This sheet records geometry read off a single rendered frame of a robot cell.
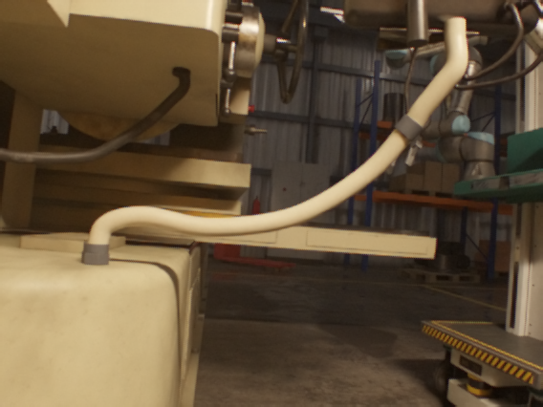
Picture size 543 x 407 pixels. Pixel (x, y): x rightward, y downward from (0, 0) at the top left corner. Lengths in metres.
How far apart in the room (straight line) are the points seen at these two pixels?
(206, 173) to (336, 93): 8.06
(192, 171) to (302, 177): 6.70
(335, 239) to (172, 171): 0.82
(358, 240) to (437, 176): 6.81
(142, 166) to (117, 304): 1.07
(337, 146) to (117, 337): 8.69
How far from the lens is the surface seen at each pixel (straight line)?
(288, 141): 8.98
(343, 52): 9.96
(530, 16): 0.83
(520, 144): 1.94
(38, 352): 0.66
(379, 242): 1.98
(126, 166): 1.70
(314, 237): 1.88
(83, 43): 0.98
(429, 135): 1.87
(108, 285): 0.68
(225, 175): 1.66
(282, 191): 8.17
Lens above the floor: 0.69
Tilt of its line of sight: 3 degrees up
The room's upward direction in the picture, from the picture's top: 5 degrees clockwise
